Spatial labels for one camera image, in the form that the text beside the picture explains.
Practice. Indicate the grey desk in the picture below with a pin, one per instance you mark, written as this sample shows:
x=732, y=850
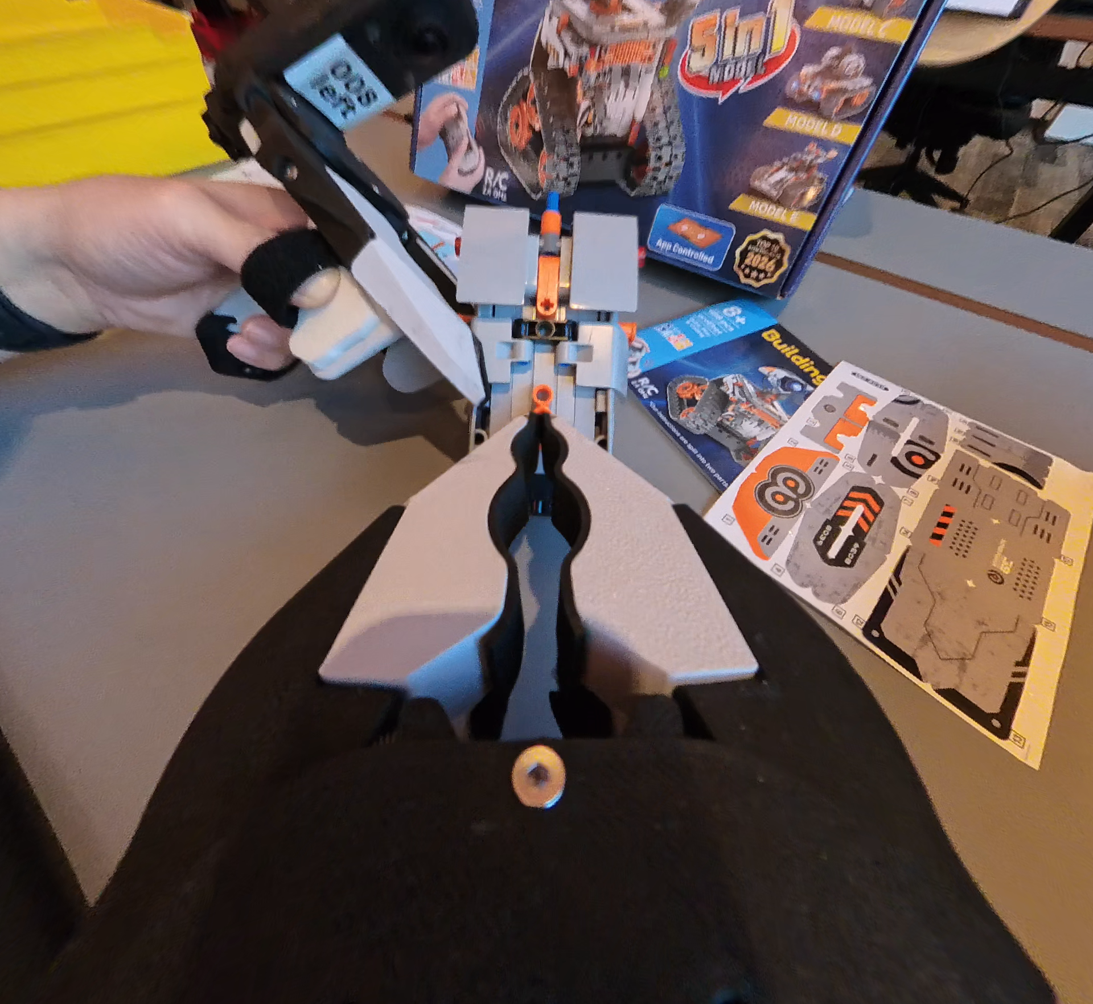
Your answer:
x=982, y=253
x=171, y=509

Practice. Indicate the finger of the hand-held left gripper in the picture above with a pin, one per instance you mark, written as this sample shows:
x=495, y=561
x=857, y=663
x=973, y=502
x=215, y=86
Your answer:
x=418, y=368
x=427, y=312

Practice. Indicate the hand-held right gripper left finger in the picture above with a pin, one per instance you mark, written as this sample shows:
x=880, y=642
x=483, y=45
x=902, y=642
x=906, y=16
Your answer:
x=418, y=594

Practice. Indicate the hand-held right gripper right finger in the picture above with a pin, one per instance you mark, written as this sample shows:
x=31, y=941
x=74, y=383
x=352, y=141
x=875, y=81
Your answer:
x=657, y=594

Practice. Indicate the robot kit box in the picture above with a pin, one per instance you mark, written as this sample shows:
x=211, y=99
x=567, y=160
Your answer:
x=726, y=167

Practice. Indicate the person's left hand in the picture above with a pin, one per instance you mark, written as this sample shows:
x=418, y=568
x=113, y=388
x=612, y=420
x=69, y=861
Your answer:
x=128, y=261

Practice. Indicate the orange toy connector piece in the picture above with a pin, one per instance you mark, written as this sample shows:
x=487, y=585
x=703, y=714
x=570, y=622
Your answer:
x=540, y=398

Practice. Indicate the black office chair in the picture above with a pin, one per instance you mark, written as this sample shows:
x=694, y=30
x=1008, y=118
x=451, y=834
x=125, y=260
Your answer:
x=965, y=116

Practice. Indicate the black wristband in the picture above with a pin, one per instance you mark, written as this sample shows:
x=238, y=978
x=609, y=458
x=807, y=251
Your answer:
x=38, y=325

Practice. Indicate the grey toy robot model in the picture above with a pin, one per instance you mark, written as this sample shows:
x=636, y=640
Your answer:
x=598, y=270

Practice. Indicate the yellow plastic bin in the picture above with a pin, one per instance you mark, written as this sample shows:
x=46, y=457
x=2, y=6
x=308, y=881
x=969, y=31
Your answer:
x=94, y=99

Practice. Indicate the sticker sheet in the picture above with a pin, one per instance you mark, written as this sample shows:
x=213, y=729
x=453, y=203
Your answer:
x=939, y=577

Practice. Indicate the blue cover booklet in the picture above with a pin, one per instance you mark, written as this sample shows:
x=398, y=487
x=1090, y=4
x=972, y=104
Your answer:
x=734, y=398

